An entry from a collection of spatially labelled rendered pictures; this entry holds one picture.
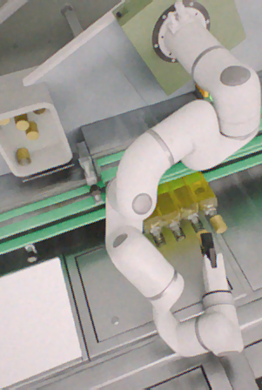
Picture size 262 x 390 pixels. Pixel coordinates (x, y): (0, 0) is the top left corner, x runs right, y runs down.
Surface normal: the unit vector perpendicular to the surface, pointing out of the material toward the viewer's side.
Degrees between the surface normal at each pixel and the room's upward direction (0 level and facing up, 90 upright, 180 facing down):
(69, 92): 0
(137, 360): 90
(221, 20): 2
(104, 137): 90
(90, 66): 0
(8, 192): 90
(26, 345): 90
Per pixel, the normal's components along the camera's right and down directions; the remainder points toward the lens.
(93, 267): -0.08, -0.59
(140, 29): 0.37, 0.72
